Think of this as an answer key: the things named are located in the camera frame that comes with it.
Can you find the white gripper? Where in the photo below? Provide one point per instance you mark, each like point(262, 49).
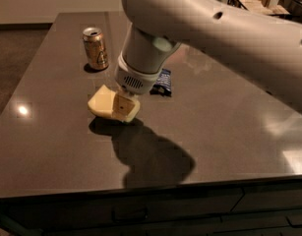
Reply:
point(135, 80)

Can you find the blue snack wrapper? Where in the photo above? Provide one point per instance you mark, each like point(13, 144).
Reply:
point(162, 84)

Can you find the yellow wavy sponge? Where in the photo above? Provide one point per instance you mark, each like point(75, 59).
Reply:
point(101, 103)

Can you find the gold soda can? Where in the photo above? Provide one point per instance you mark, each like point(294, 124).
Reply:
point(95, 48)

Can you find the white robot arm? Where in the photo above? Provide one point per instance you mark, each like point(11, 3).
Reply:
point(265, 50)

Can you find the black wire napkin holder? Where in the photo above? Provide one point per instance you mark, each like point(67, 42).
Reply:
point(260, 7)

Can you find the dark drawer handle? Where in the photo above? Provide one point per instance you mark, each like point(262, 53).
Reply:
point(128, 214)

